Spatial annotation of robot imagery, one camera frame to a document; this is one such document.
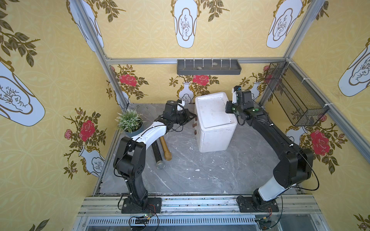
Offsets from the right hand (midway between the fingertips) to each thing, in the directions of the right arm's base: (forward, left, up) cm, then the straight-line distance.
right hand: (222, 105), depth 85 cm
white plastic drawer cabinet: (-16, +5, 0) cm, 17 cm away
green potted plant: (-9, +56, -7) cm, 57 cm away
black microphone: (-29, +36, -22) cm, 51 cm away
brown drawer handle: (-6, +17, -12) cm, 21 cm away
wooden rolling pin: (-23, +33, -22) cm, 46 cm away
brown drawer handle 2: (-7, +15, -20) cm, 26 cm away
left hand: (-5, +16, -4) cm, 17 cm away
